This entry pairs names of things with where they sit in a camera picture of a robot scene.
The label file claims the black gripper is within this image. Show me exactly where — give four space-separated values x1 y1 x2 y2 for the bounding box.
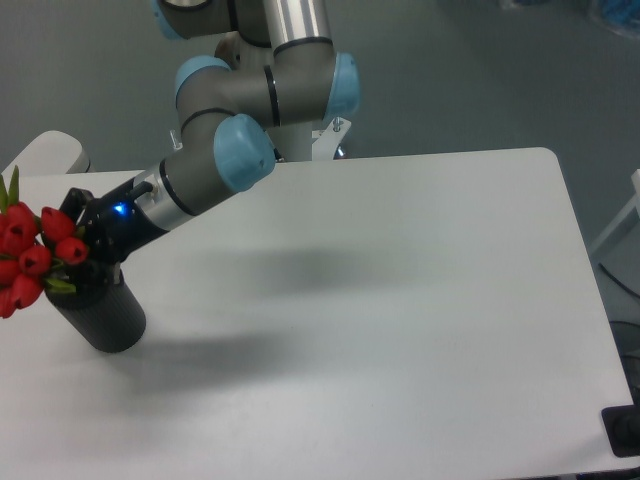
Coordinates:
59 187 167 293

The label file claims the red tulip bouquet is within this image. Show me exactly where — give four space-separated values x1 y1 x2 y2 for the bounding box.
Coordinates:
1 166 90 319

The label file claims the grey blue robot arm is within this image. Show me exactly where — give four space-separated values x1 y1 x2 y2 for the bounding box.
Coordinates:
46 1 361 293

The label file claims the black ribbed cylindrical vase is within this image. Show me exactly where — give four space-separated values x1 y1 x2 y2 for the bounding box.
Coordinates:
46 268 146 353

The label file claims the white chair seat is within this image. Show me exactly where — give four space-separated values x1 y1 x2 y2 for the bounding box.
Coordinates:
1 130 94 179

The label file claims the black device at table edge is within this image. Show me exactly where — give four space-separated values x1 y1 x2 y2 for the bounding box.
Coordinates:
601 405 639 458

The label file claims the black cable on floor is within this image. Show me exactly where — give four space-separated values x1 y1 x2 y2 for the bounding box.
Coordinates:
598 261 640 296

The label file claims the white frame at right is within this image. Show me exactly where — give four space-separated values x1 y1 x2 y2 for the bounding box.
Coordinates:
587 170 639 261

